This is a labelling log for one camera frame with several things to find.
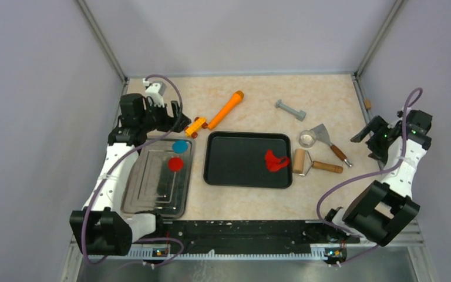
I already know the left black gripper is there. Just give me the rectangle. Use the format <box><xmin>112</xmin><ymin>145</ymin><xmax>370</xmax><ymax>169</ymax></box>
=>
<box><xmin>139</xmin><ymin>98</ymin><xmax>191</xmax><ymax>132</ymax></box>

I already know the silver metal tray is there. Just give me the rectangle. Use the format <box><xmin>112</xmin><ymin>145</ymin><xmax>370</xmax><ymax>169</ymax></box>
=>
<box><xmin>121</xmin><ymin>138</ymin><xmax>195</xmax><ymax>219</ymax></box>

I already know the red dough piece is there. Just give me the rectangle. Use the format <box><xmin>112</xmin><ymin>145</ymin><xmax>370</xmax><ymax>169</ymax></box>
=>
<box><xmin>264</xmin><ymin>149</ymin><xmax>290</xmax><ymax>172</ymax></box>

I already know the yellow toy car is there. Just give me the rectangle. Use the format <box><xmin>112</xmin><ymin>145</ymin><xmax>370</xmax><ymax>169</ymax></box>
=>
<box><xmin>184</xmin><ymin>117</ymin><xmax>208</xmax><ymax>139</ymax></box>

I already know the orange toy carrot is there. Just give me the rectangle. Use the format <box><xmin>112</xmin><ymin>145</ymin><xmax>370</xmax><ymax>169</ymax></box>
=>
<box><xmin>207</xmin><ymin>90</ymin><xmax>244</xmax><ymax>130</ymax></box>

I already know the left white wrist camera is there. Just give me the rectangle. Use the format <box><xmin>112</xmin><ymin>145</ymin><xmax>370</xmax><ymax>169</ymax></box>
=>
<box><xmin>142</xmin><ymin>79</ymin><xmax>166</xmax><ymax>108</ymax></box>

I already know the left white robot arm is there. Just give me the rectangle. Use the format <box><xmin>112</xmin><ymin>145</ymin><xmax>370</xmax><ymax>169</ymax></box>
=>
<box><xmin>69</xmin><ymin>93</ymin><xmax>190</xmax><ymax>259</ymax></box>

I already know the small wooden block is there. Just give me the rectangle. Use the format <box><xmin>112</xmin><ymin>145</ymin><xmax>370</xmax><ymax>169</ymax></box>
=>
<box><xmin>363</xmin><ymin>98</ymin><xmax>372</xmax><ymax>110</ymax></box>

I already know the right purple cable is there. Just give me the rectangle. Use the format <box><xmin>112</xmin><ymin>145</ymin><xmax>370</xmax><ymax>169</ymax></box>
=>
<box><xmin>316</xmin><ymin>87</ymin><xmax>423</xmax><ymax>266</ymax></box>

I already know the purple cable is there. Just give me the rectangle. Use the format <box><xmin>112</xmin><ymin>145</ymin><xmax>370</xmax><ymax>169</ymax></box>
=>
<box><xmin>316</xmin><ymin>87</ymin><xmax>423</xmax><ymax>266</ymax></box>
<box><xmin>80</xmin><ymin>75</ymin><xmax>186</xmax><ymax>267</ymax></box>

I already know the round red dough wrapper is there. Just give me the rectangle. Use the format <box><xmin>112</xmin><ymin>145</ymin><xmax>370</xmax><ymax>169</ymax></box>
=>
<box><xmin>167</xmin><ymin>157</ymin><xmax>184</xmax><ymax>172</ymax></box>

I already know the blue dough piece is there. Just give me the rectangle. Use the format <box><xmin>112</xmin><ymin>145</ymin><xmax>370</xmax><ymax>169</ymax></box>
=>
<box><xmin>171</xmin><ymin>140</ymin><xmax>189</xmax><ymax>154</ymax></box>

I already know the wooden rolling pin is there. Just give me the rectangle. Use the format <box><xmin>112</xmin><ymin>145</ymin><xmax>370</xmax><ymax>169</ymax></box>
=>
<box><xmin>292</xmin><ymin>149</ymin><xmax>344</xmax><ymax>176</ymax></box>

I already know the black baking tray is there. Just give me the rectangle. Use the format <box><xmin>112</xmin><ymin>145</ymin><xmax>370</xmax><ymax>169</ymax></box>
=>
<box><xmin>203</xmin><ymin>131</ymin><xmax>293</xmax><ymax>189</ymax></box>

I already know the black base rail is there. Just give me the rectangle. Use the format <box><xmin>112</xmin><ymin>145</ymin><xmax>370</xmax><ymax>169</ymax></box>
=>
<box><xmin>145</xmin><ymin>220</ymin><xmax>360</xmax><ymax>256</ymax></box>

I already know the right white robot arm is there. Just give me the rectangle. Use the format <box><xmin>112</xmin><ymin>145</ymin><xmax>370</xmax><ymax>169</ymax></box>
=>
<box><xmin>321</xmin><ymin>109</ymin><xmax>432</xmax><ymax>246</ymax></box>

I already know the grey dumbbell tool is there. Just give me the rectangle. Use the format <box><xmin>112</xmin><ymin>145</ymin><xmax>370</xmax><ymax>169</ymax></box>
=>
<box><xmin>275</xmin><ymin>99</ymin><xmax>307</xmax><ymax>121</ymax></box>

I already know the metal scraper wooden handle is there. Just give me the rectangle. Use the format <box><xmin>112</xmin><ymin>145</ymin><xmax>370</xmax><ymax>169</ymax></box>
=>
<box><xmin>311</xmin><ymin>123</ymin><xmax>353</xmax><ymax>167</ymax></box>

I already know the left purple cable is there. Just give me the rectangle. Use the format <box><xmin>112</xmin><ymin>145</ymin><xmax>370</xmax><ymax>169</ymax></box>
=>
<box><xmin>80</xmin><ymin>75</ymin><xmax>186</xmax><ymax>267</ymax></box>

